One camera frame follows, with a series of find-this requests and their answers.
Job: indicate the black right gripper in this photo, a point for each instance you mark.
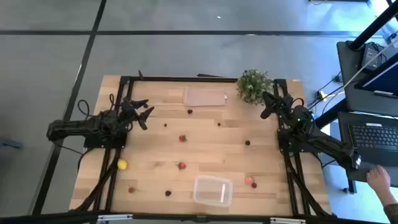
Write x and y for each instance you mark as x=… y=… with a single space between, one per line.
x=283 y=105

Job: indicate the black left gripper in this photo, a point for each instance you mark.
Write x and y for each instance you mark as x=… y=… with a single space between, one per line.
x=128 y=110

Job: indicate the red strawberry with leaves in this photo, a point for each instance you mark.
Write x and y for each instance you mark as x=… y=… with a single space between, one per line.
x=182 y=138
x=132 y=190
x=182 y=166

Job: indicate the yellow lemon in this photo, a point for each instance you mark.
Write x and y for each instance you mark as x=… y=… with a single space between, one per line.
x=122 y=164

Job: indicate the pale pink fruit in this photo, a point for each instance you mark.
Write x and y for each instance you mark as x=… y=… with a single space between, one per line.
x=248 y=180

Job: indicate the clear plastic tupperware container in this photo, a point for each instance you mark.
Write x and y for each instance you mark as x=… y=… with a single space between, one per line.
x=213 y=191

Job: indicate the person's forearm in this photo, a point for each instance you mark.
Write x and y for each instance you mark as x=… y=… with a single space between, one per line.
x=392 y=213

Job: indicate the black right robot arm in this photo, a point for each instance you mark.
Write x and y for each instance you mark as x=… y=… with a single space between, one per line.
x=326 y=144

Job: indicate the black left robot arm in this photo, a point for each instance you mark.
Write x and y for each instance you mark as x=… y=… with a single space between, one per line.
x=77 y=126

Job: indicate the green potted plant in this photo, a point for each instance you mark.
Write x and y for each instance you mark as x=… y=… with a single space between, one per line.
x=253 y=85

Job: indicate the yellow power plug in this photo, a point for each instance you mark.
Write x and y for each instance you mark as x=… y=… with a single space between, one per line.
x=321 y=94

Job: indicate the folded beige cloth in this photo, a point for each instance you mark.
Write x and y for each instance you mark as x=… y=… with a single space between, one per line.
x=203 y=97

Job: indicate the black side table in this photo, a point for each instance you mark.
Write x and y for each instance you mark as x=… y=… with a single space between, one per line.
x=343 y=130
x=351 y=99

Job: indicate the black laptop keyboard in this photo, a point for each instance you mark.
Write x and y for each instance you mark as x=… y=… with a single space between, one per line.
x=373 y=137

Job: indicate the black power adapter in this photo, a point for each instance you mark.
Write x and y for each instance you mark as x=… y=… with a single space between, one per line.
x=371 y=57

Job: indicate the dark computer monitor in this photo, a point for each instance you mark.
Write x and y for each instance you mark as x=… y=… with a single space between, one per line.
x=382 y=77

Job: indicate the black horizontal beam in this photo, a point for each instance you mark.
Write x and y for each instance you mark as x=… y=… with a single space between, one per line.
x=199 y=218

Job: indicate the black diagonal pole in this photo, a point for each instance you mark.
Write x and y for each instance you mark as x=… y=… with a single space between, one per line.
x=373 y=26

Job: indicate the person's hand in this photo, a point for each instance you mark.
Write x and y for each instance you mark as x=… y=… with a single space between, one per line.
x=378 y=180

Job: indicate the black aluminium table frame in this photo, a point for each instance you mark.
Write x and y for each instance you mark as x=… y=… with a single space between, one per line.
x=186 y=79

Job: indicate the silver aluminium bracket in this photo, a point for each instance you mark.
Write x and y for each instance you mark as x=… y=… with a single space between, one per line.
x=287 y=221
x=115 y=217

